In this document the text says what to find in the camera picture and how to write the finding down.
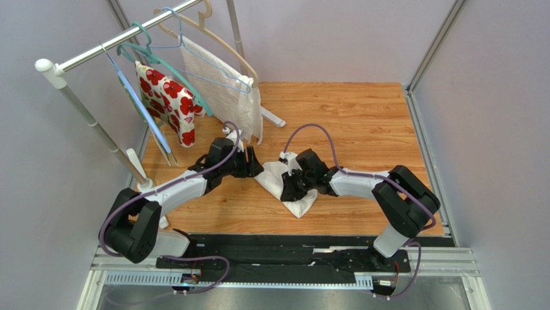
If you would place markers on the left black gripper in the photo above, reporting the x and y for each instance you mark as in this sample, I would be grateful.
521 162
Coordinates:
249 169

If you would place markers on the white slotted cable duct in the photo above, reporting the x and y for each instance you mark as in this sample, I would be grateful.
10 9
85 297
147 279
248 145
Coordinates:
174 279

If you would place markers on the green patterned cloth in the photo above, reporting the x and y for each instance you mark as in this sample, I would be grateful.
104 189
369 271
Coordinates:
170 158

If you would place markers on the blue plastic hanger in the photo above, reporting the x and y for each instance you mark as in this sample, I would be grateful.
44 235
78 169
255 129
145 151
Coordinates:
141 109

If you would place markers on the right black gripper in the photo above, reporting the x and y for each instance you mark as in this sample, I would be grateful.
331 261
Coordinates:
294 183

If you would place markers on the white cloth napkin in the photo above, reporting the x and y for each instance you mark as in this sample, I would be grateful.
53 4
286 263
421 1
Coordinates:
271 180

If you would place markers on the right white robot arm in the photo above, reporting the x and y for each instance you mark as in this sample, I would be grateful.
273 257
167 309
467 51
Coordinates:
408 204

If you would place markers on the white hanging towel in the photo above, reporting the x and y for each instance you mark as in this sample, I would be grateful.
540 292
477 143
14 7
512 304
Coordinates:
230 105

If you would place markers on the teal plastic hanger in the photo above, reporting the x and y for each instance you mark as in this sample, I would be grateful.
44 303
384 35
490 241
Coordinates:
151 57

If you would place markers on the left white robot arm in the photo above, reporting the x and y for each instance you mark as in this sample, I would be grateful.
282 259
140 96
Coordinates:
131 229

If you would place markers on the light blue wire hanger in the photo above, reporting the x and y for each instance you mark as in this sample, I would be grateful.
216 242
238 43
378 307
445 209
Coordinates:
181 43

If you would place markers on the red floral cloth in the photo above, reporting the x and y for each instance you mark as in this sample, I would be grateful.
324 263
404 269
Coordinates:
169 101

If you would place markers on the beige wooden hanger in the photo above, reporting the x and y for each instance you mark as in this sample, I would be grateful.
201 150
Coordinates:
194 65

